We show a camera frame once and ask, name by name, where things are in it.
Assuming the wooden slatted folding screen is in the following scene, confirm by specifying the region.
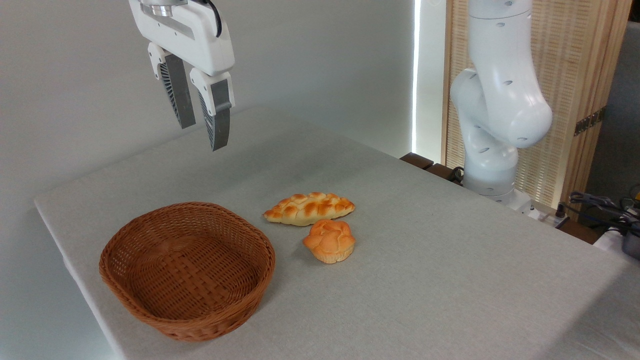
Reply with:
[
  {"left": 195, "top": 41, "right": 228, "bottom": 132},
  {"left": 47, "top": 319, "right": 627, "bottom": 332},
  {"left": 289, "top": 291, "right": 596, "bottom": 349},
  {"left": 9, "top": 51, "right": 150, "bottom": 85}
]
[{"left": 441, "top": 0, "right": 634, "bottom": 222}]

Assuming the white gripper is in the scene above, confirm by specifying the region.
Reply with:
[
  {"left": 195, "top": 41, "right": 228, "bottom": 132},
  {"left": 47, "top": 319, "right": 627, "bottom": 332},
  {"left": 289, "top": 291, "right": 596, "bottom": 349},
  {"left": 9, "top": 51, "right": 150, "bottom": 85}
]
[{"left": 128, "top": 0, "right": 236, "bottom": 152}]

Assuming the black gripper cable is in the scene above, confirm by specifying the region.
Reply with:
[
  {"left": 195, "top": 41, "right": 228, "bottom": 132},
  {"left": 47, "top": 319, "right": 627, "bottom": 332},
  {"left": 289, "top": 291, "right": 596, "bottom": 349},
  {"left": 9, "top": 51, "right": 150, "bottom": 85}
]
[{"left": 190, "top": 0, "right": 223, "bottom": 39}]

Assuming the brown woven wicker basket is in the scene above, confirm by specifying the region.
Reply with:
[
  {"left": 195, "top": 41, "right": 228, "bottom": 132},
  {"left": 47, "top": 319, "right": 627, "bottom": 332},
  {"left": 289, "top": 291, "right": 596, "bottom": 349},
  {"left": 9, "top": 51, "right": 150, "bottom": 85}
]
[{"left": 99, "top": 201, "right": 276, "bottom": 343}]

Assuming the dark metal screen hinge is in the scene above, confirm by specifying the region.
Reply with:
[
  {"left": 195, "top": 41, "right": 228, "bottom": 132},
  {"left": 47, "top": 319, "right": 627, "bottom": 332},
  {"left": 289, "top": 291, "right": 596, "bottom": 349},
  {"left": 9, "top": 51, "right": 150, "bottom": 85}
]
[{"left": 573, "top": 106, "right": 607, "bottom": 137}]

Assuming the grey tablecloth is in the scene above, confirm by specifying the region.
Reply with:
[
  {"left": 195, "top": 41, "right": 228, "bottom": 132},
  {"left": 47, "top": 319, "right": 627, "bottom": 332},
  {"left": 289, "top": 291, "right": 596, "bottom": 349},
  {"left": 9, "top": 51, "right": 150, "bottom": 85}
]
[{"left": 34, "top": 106, "right": 640, "bottom": 360}]

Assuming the long braided bread loaf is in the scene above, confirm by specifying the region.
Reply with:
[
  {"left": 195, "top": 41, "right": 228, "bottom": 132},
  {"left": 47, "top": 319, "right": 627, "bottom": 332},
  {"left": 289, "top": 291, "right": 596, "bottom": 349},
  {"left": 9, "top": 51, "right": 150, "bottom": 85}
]
[{"left": 263, "top": 191, "right": 356, "bottom": 227}]

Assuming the white power strip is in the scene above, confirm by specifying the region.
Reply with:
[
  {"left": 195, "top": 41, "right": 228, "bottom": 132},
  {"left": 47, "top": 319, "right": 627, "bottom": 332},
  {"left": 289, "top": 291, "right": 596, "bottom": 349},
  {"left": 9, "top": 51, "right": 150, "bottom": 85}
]
[{"left": 525, "top": 200, "right": 570, "bottom": 227}]

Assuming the black cable bundle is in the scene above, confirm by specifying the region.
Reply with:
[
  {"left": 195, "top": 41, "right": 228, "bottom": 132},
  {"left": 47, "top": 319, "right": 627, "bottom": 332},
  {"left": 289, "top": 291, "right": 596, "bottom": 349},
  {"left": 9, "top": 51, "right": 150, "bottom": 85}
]
[{"left": 556, "top": 190, "right": 640, "bottom": 236}]

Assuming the dark brown wooden bench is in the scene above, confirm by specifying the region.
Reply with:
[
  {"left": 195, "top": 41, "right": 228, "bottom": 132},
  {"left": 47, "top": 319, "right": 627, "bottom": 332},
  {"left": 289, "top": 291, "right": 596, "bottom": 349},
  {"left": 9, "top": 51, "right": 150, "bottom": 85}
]
[{"left": 399, "top": 152, "right": 465, "bottom": 187}]

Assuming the round orange bread bun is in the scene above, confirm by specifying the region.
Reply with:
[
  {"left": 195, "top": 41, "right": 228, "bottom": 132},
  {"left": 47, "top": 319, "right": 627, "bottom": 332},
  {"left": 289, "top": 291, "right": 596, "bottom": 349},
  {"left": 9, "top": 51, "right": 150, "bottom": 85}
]
[{"left": 302, "top": 219, "right": 356, "bottom": 264}]

